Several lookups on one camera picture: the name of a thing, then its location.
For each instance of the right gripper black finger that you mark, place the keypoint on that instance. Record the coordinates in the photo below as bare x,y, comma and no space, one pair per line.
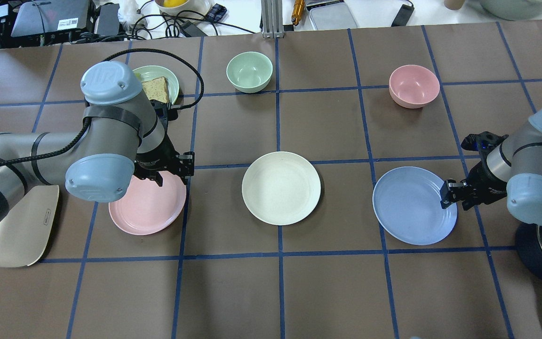
452,192

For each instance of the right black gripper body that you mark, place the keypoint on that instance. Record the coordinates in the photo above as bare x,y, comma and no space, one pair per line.
483,185

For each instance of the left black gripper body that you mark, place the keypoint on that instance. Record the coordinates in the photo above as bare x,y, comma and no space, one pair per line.
155,162

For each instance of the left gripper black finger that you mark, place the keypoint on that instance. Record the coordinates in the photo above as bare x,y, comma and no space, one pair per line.
157,178
186,174

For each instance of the pink plate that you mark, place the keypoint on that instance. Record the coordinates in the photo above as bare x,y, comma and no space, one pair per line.
148,208

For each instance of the blue plate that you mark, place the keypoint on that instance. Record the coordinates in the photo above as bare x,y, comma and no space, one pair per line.
407,203

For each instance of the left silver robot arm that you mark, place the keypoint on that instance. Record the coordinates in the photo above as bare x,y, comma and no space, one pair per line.
121,136

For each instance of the bread slice on plate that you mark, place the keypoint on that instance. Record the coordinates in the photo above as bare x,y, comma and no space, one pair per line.
157,89

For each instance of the green plate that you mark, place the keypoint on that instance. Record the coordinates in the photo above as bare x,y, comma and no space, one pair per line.
150,72

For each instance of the cream white plate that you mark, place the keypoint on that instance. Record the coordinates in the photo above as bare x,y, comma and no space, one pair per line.
281,188

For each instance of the pink bowl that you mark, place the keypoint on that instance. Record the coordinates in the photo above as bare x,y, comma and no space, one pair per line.
413,86

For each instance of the green bowl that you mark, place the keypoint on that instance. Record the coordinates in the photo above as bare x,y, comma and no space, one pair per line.
249,72

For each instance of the white toaster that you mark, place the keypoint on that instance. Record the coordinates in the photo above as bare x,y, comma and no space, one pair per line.
26,230

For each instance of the bowl with toy fruit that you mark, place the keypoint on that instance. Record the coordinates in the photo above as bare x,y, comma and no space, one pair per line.
188,8

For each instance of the black power adapter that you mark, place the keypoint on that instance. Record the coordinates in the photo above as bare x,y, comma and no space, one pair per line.
403,15

